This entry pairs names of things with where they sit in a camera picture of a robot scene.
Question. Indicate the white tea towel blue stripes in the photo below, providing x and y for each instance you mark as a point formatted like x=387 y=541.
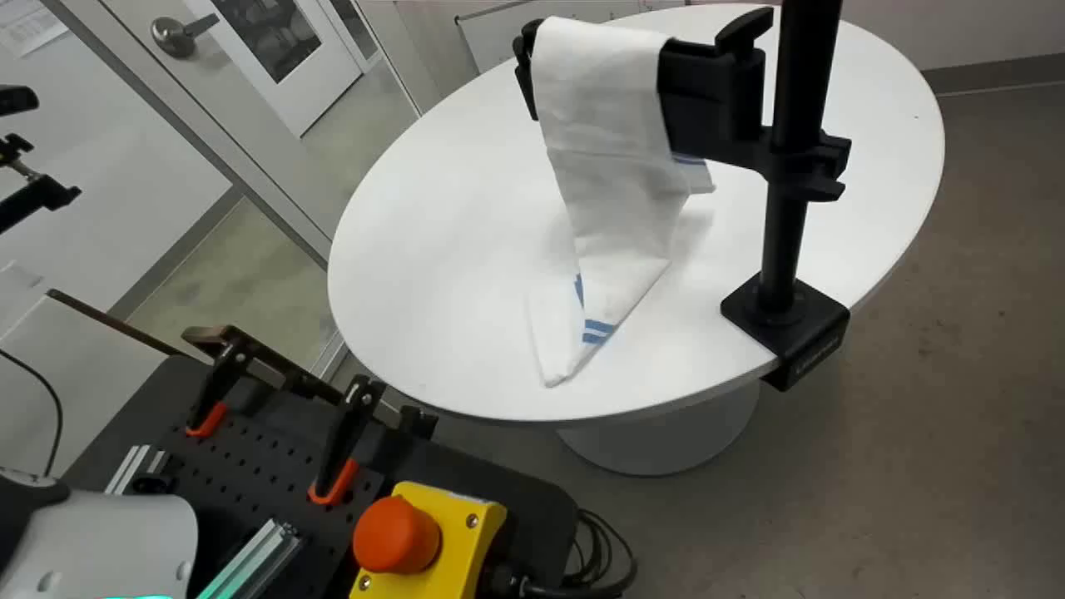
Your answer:
x=610 y=169

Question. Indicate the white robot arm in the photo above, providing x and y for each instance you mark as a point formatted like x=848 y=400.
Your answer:
x=102 y=550

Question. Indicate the yellow emergency stop red button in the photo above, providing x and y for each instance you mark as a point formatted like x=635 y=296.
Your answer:
x=467 y=533

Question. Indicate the white door with window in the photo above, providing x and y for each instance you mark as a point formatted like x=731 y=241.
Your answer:
x=311 y=89

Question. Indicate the black perforated mounting board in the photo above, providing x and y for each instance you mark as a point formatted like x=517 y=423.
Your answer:
x=268 y=468

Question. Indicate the white paper sheet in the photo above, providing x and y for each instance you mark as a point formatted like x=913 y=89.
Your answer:
x=29 y=20

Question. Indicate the white table pedestal base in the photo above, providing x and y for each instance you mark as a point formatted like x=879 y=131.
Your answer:
x=666 y=436

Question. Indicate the aluminium extrusion rail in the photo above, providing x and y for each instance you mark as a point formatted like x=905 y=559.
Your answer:
x=132 y=468
x=255 y=555

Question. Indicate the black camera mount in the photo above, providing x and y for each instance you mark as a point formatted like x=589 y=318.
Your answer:
x=37 y=198

